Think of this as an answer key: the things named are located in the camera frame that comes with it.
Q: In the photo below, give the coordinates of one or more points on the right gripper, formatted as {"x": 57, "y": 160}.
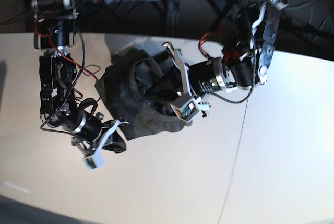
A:
{"x": 88, "y": 132}

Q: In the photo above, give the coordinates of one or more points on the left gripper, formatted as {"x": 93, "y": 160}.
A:
{"x": 208, "y": 76}

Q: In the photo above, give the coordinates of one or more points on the dark grey T-shirt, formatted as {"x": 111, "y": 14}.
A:
{"x": 122, "y": 88}

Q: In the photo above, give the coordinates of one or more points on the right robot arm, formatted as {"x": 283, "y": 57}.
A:
{"x": 63, "y": 108}

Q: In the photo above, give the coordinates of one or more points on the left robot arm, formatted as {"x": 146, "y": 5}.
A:
{"x": 246, "y": 55}

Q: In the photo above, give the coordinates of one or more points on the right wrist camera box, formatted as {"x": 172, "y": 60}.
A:
{"x": 93, "y": 161}

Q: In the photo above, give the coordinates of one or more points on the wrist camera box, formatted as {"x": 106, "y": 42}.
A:
{"x": 185, "y": 107}
{"x": 93, "y": 161}

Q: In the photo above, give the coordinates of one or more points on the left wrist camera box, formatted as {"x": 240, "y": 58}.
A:
{"x": 185, "y": 107}

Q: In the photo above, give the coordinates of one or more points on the aluminium table frame post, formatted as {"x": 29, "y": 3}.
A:
{"x": 172, "y": 17}

